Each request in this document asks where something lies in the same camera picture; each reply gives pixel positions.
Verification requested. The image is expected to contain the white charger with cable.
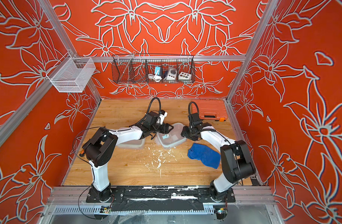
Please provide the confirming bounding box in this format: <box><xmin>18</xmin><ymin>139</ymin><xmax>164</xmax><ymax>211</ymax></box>
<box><xmin>148</xmin><ymin>74</ymin><xmax>163</xmax><ymax>82</ymax></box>

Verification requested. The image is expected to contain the clear lunch box with lid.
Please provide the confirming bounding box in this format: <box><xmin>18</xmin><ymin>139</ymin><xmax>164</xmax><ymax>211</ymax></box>
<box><xmin>155</xmin><ymin>122</ymin><xmax>187</xmax><ymax>149</ymax></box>

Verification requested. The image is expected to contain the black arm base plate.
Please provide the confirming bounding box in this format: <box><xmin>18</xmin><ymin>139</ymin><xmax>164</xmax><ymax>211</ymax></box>
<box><xmin>86</xmin><ymin>186</ymin><xmax>235</xmax><ymax>203</ymax></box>

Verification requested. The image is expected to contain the clear acrylic wall bin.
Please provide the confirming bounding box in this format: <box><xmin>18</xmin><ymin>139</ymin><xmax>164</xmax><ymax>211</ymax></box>
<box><xmin>47</xmin><ymin>57</ymin><xmax>96</xmax><ymax>93</ymax></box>

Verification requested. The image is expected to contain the blue small box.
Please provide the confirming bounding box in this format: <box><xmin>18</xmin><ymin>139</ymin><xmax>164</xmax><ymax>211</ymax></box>
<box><xmin>154</xmin><ymin>66</ymin><xmax>161</xmax><ymax>76</ymax></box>

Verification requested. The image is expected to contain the white button box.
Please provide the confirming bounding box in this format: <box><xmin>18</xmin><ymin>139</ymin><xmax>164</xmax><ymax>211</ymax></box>
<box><xmin>178</xmin><ymin>72</ymin><xmax>192</xmax><ymax>82</ymax></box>

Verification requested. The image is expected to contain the orange plastic tool case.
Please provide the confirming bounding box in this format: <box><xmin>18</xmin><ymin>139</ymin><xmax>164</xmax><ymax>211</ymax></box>
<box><xmin>190</xmin><ymin>99</ymin><xmax>228</xmax><ymax>122</ymax></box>

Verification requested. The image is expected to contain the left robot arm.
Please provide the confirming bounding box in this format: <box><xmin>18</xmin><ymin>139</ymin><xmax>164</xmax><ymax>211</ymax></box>
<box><xmin>82</xmin><ymin>110</ymin><xmax>173</xmax><ymax>201</ymax></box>

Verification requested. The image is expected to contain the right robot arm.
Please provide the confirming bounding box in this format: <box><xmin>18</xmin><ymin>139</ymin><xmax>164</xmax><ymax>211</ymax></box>
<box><xmin>181</xmin><ymin>113</ymin><xmax>256</xmax><ymax>200</ymax></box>

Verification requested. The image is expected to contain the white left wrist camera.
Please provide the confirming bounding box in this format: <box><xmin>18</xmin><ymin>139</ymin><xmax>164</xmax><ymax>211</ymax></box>
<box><xmin>157</xmin><ymin>110</ymin><xmax>167</xmax><ymax>125</ymax></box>

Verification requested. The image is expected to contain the black wire wall basket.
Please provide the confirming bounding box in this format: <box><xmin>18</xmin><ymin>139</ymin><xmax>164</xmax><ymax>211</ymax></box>
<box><xmin>112</xmin><ymin>53</ymin><xmax>196</xmax><ymax>84</ymax></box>

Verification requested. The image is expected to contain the white round-dial device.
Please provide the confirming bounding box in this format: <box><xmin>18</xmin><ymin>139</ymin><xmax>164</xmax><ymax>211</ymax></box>
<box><xmin>166</xmin><ymin>68</ymin><xmax>178</xmax><ymax>81</ymax></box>

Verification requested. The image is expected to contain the blue cleaning cloth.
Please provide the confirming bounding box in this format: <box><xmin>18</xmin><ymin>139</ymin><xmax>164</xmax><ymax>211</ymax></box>
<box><xmin>187</xmin><ymin>143</ymin><xmax>221</xmax><ymax>169</ymax></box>

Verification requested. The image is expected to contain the orange handled screwdriver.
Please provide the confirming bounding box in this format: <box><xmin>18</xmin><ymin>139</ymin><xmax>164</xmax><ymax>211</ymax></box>
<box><xmin>79</xmin><ymin>150</ymin><xmax>85</xmax><ymax>157</ymax></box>

